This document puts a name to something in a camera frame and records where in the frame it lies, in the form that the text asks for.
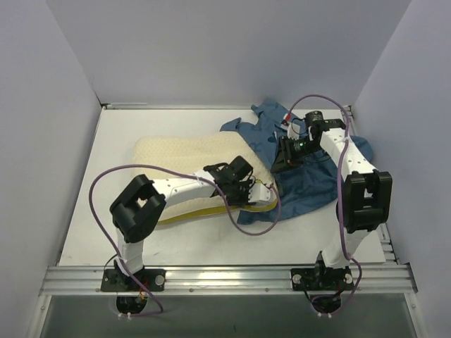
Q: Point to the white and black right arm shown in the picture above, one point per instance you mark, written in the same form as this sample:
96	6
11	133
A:
364	192

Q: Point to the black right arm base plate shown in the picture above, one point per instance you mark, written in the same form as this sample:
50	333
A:
326	280

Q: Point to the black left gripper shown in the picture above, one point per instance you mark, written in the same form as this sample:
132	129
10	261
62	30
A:
244	191

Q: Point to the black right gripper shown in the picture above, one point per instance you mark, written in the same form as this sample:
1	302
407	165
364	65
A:
285	153

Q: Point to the cream pillow with yellow edge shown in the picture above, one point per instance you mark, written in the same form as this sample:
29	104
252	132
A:
190	154

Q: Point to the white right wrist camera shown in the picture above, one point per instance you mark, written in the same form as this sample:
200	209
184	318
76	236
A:
293	130

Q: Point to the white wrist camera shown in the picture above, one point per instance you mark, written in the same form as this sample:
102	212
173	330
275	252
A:
260	194
293	130

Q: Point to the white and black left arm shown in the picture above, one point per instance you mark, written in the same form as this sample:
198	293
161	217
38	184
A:
138	208

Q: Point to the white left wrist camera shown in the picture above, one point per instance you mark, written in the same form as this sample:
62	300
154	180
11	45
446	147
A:
260	194

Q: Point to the blue cartoon print pillowcase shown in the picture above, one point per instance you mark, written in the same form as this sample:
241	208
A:
303	189

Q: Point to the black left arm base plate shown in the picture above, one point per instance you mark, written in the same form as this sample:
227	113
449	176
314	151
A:
114	280

